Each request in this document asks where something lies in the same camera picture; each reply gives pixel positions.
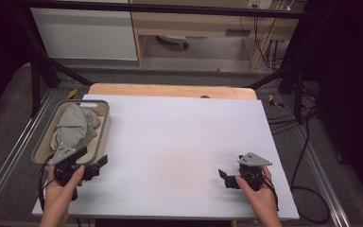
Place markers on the grey cloth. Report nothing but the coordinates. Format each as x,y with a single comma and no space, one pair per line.
74,126

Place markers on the beige basket with grey rim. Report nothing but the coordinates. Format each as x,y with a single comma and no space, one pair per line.
102,126

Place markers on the person's left hand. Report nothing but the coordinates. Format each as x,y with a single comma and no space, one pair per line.
58,195

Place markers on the white power strip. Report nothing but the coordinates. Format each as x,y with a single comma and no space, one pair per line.
260,3

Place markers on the white table sheet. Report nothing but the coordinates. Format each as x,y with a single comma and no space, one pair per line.
170,142

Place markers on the black metal stand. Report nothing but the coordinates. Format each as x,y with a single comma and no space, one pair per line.
35,88
298,94

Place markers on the office chair base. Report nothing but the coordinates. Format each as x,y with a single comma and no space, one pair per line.
173,39

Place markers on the person's right hand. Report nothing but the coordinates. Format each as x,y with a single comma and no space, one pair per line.
262,201

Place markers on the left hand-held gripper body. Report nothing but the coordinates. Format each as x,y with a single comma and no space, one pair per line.
63,154

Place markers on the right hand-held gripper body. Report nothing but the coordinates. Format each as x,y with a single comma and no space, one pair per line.
252,160

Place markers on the black horizontal frame bar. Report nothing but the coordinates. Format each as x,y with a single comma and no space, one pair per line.
170,8

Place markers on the light wooden desk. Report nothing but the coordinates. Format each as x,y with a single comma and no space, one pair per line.
201,23

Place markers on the dark curtain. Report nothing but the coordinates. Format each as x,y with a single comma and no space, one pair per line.
0,47
349,94

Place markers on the yellow black tape piece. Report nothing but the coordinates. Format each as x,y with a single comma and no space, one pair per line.
275,102
72,93

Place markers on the white cabinet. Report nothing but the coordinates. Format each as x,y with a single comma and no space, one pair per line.
85,34

